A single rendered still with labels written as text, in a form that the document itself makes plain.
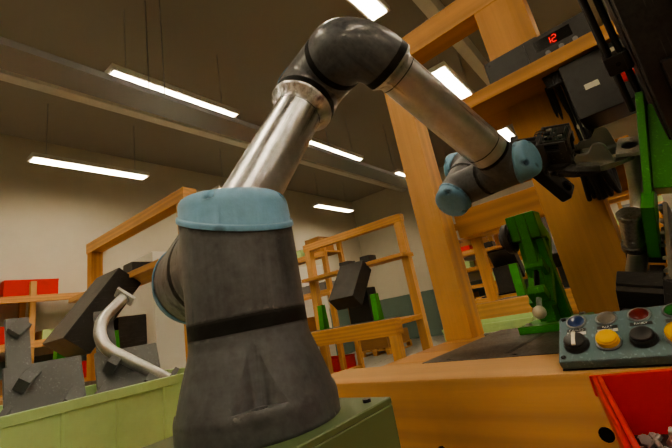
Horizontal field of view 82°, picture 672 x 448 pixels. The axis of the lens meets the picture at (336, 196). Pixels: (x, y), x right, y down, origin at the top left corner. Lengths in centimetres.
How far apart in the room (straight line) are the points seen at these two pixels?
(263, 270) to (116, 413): 61
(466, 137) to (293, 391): 54
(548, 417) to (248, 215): 44
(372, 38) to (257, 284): 44
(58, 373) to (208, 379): 84
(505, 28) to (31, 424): 145
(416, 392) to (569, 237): 66
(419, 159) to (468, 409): 90
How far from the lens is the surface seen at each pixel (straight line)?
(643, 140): 80
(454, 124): 73
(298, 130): 64
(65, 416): 91
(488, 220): 134
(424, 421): 69
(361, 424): 38
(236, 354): 36
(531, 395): 61
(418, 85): 69
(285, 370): 36
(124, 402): 93
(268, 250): 37
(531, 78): 116
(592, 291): 118
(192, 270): 39
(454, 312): 130
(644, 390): 46
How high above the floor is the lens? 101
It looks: 17 degrees up
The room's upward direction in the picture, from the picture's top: 11 degrees counter-clockwise
